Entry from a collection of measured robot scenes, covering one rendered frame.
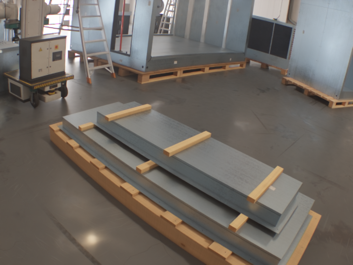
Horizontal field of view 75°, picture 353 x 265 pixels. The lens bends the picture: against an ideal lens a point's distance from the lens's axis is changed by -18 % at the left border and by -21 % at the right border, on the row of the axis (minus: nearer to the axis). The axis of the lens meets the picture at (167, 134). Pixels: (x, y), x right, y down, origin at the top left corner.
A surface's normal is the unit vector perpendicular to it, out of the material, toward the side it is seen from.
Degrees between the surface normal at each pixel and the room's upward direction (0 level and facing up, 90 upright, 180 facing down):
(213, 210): 0
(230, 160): 0
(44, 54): 90
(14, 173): 0
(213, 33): 90
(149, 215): 90
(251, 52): 90
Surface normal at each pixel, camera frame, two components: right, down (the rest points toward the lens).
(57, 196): 0.12, -0.89
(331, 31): -0.88, 0.11
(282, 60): -0.58, 0.30
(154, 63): 0.73, 0.38
